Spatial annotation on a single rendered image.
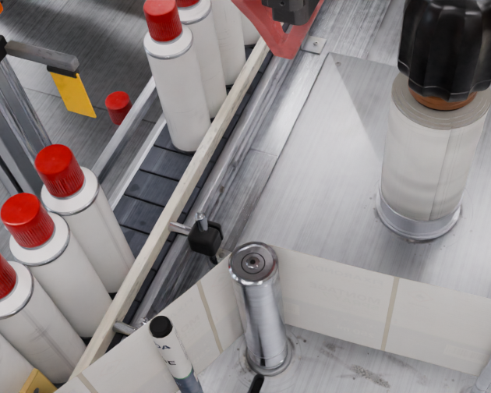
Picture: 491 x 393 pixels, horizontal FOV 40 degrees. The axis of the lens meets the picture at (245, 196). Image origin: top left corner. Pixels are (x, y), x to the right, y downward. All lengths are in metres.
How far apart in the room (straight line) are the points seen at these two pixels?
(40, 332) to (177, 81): 0.29
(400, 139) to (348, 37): 0.40
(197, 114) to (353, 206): 0.20
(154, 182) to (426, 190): 0.32
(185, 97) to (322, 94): 0.20
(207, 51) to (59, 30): 0.39
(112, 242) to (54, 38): 0.50
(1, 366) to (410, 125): 0.39
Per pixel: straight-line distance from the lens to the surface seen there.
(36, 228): 0.56
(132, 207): 0.78
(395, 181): 0.67
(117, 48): 1.04
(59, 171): 0.57
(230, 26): 0.81
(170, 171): 0.80
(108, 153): 0.73
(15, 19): 1.15
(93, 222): 0.62
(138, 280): 0.70
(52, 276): 0.60
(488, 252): 0.75
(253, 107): 0.85
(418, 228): 0.73
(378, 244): 0.73
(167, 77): 0.72
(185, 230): 0.72
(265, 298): 0.52
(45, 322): 0.61
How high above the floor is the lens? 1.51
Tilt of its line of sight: 55 degrees down
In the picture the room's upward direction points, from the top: 10 degrees counter-clockwise
